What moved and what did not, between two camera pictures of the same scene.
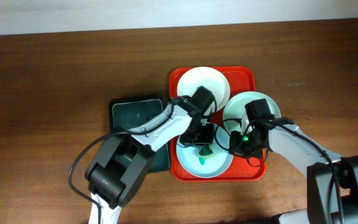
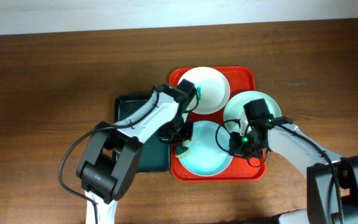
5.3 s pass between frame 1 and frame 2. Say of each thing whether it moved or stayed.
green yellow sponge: moved
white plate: stayed
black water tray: stayed
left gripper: moved
